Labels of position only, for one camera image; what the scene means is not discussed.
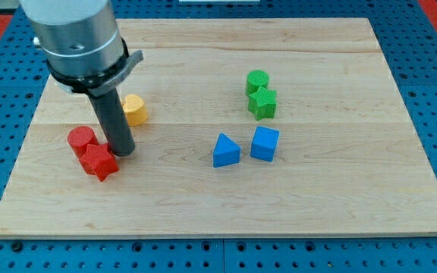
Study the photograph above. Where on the green star block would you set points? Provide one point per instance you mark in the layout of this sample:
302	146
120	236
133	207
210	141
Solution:
262	103

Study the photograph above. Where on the wooden board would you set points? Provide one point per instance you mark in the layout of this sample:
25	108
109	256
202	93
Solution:
348	162

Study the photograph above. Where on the blue cube block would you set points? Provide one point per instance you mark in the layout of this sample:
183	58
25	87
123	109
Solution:
264	143

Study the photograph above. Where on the yellow heart block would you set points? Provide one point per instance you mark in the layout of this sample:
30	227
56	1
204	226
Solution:
134	110

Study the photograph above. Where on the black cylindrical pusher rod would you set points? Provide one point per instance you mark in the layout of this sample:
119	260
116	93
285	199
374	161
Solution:
113	122

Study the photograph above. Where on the red cylinder block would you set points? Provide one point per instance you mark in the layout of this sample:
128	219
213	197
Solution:
79	138

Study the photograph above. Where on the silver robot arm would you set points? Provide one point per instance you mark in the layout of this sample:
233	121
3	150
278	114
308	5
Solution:
86	54

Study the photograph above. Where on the green cylinder block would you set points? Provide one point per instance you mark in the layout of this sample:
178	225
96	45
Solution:
256	79

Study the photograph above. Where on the blue triangle block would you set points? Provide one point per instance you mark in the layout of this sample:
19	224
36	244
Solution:
226	152

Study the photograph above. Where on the red star block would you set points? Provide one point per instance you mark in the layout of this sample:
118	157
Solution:
99	160

